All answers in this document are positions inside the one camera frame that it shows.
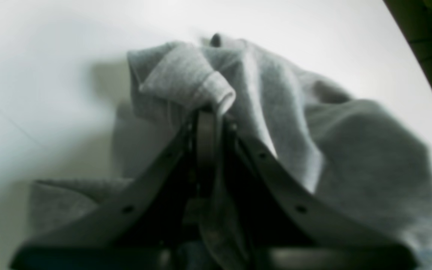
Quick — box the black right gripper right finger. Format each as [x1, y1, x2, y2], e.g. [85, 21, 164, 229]
[227, 124, 418, 270]

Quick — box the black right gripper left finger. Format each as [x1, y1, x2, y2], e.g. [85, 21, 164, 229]
[10, 111, 221, 270]

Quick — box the light grey printed T-shirt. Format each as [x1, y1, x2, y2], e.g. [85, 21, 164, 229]
[29, 34, 432, 270]

